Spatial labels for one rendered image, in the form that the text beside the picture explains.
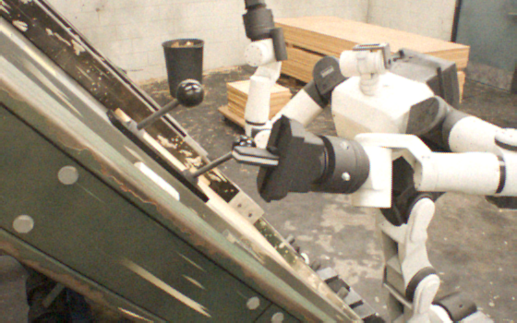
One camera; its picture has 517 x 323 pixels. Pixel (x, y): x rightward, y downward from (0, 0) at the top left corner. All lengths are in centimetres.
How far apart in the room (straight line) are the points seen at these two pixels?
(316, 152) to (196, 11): 594
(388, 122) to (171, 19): 546
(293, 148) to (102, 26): 561
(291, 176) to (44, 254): 37
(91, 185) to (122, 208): 3
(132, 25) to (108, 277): 590
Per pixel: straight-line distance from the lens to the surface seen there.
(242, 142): 65
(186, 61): 535
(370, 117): 116
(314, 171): 67
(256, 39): 133
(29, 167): 36
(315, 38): 543
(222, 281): 47
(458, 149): 99
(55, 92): 60
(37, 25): 107
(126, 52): 629
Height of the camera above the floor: 168
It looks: 25 degrees down
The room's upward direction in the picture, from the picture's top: straight up
